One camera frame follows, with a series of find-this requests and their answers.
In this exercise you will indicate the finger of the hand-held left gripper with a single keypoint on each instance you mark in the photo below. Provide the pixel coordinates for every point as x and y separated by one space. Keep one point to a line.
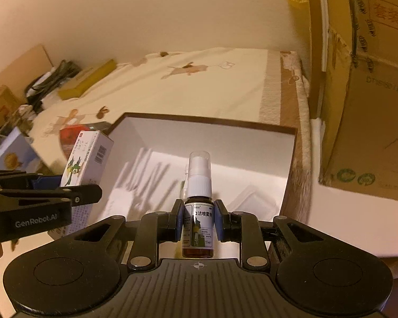
86 193
48 182

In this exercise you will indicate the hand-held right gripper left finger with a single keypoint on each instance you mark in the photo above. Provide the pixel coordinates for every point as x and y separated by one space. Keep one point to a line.
178 220

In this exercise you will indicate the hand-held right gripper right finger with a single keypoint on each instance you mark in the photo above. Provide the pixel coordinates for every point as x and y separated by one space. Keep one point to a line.
219 220

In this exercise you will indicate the white box with green print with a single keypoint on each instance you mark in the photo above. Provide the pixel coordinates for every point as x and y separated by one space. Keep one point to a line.
86 159

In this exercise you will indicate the brown spray bottle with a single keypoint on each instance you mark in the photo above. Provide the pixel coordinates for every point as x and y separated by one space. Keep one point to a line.
199 185

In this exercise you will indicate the brown box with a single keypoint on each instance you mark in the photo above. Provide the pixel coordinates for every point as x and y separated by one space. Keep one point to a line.
219 139

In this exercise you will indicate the blue milk carton box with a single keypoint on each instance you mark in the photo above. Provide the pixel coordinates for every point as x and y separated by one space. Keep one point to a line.
13 155

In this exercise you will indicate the red food tray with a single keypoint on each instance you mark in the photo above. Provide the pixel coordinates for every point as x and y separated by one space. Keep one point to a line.
68 139

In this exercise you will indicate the small cardboard box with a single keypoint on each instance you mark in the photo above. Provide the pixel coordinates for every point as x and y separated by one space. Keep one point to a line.
3 102

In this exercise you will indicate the flat gold box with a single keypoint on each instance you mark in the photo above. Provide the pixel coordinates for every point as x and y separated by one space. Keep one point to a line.
86 79

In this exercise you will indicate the wooden headboard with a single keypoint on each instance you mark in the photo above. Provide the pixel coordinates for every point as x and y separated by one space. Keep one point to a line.
26 63

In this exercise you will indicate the cream printed blanket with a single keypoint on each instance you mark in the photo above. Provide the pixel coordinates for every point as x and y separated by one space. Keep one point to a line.
185 89

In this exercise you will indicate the large cardboard box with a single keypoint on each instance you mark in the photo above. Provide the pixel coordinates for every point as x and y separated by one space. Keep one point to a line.
368 122

